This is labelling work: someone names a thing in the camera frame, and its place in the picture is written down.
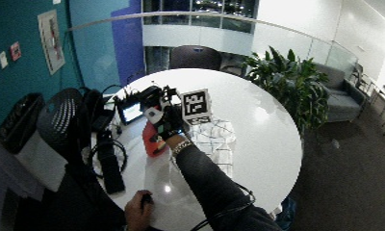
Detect grey sofa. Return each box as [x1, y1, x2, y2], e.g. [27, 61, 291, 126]
[313, 62, 369, 123]

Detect red packet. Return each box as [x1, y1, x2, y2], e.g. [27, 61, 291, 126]
[141, 121, 170, 158]

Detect small black monitor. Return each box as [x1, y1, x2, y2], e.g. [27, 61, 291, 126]
[114, 97, 146, 126]

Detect black glove cable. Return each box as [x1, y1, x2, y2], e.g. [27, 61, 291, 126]
[189, 183, 258, 231]

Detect silver wrist bracelet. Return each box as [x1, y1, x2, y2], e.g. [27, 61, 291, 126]
[170, 138, 194, 156]

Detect white checked cloth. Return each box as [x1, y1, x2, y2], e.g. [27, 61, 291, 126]
[184, 118, 237, 177]

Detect framed wall poster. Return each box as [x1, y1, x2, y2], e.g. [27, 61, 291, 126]
[36, 9, 67, 76]

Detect green potted plant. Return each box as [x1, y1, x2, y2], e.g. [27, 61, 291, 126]
[242, 45, 331, 133]

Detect black bin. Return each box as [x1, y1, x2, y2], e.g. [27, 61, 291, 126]
[0, 92, 47, 155]

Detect black cable loop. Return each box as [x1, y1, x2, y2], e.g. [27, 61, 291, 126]
[88, 138, 129, 180]

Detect small black controller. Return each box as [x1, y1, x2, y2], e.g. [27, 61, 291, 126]
[140, 192, 156, 207]

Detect dark round chair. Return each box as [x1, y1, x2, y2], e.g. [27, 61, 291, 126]
[169, 44, 224, 71]

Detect red wall sign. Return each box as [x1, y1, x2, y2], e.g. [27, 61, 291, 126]
[9, 41, 23, 62]

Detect white cube with black markers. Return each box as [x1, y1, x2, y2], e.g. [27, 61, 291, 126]
[178, 89, 214, 126]

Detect black power strip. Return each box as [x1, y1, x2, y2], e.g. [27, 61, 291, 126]
[95, 129, 126, 195]

